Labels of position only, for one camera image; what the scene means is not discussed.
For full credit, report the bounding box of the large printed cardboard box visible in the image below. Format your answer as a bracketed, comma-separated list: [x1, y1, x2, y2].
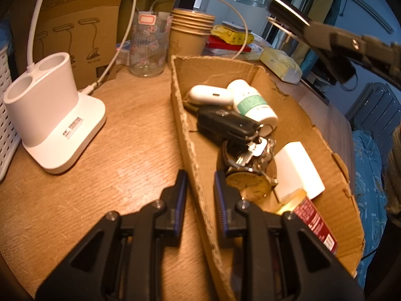
[9, 0, 133, 90]

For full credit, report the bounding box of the black monitor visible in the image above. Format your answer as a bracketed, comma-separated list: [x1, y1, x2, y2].
[313, 50, 356, 84]

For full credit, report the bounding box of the white rectangular box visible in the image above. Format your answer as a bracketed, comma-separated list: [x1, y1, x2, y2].
[272, 141, 326, 200]

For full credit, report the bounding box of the yellow tissue pack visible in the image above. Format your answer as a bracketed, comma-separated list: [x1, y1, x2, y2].
[259, 48, 303, 84]

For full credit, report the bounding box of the white pill bottle green label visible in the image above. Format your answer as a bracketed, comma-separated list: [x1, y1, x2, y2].
[227, 79, 279, 131]

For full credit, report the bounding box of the silver keys bunch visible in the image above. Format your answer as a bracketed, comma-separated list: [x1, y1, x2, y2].
[234, 135, 277, 167]

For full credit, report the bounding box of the red and gold can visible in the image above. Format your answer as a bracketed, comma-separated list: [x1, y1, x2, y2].
[275, 188, 339, 255]

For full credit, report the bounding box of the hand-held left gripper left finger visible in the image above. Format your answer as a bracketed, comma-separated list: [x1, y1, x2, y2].
[34, 169, 189, 301]

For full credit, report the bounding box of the white looped cable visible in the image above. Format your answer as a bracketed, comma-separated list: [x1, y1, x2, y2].
[150, 0, 249, 61]

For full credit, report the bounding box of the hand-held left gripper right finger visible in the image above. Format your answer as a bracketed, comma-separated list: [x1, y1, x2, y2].
[214, 171, 364, 301]

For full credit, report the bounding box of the black car key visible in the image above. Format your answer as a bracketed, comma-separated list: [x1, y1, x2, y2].
[196, 106, 263, 147]

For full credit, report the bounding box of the white charging cable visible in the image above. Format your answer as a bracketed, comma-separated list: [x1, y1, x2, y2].
[78, 0, 139, 95]

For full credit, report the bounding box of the red book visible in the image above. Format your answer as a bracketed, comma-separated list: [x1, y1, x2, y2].
[204, 35, 253, 54]

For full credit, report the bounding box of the grey block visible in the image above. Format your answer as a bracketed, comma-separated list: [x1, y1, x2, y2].
[221, 21, 249, 34]

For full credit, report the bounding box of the blue printed bedding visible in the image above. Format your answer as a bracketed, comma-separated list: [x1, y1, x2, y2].
[350, 128, 390, 259]

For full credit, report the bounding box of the yellow snack packet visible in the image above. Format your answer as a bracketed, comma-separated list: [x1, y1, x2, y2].
[211, 24, 255, 46]

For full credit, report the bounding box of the beige fuzzy cloth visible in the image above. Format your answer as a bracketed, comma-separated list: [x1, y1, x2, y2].
[383, 128, 401, 228]

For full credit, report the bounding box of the white lamp base holder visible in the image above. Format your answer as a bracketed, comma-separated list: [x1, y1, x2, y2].
[3, 0, 107, 175]

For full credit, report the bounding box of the clear glass with stickers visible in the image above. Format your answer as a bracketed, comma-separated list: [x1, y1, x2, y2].
[129, 11, 172, 78]

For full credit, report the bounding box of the stack of brown paper cups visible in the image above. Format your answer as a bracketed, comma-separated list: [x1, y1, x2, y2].
[168, 8, 216, 70]

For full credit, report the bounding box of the wristwatch with dark strap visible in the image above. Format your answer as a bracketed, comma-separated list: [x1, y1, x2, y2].
[219, 140, 280, 202]

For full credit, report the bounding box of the white earbuds case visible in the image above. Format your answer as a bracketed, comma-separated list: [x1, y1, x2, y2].
[187, 85, 235, 107]

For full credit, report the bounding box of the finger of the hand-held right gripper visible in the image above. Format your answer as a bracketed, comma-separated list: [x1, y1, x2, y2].
[270, 0, 401, 89]

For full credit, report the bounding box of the white perforated basket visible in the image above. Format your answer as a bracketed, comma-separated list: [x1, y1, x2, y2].
[0, 51, 23, 183]

